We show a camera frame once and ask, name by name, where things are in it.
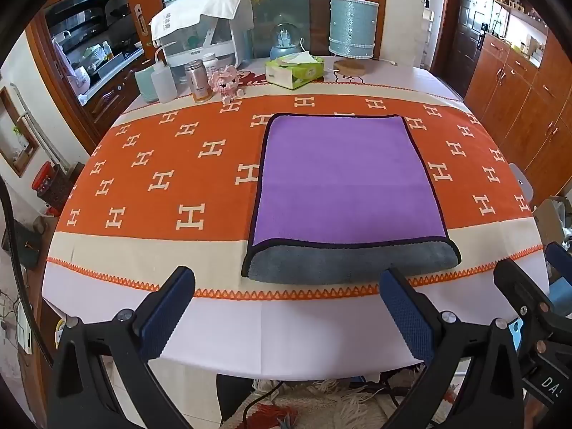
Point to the pale green cup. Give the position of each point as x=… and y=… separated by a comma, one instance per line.
x=144, y=85

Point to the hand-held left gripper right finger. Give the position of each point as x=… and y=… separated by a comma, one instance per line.
x=407, y=319

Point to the wooden cabinet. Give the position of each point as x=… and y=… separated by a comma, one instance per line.
x=523, y=98

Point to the white rice cooker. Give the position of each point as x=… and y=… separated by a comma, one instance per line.
x=79, y=81

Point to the white cloth cover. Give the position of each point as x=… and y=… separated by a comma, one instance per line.
x=210, y=9

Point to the fringed chair blanket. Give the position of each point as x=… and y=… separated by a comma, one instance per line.
x=330, y=400

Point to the blue snow globe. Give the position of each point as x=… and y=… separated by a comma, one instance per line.
x=284, y=44

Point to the cardboard box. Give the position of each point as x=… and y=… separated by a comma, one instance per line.
x=552, y=223

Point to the pink block toy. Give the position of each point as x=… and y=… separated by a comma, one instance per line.
x=225, y=82

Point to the clear squeeze bottle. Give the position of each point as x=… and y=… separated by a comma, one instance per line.
x=163, y=80

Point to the white lidded jar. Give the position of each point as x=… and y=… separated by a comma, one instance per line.
x=210, y=61

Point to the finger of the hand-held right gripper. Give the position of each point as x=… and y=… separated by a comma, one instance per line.
x=561, y=261
x=523, y=297

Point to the orange patterned blanket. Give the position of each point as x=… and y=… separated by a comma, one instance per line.
x=178, y=165

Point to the white countertop appliance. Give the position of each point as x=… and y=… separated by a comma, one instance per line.
x=210, y=49

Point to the blue glitter lamp shade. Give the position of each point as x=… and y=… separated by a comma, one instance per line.
x=353, y=27

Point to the green tissue box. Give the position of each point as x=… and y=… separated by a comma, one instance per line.
x=295, y=71

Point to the dark wooden door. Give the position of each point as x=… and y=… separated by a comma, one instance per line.
x=467, y=31

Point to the purple and grey towel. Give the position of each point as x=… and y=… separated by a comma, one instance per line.
x=344, y=178

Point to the red container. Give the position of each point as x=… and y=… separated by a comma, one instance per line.
x=42, y=178

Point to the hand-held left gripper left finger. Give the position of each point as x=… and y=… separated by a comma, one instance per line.
x=166, y=319

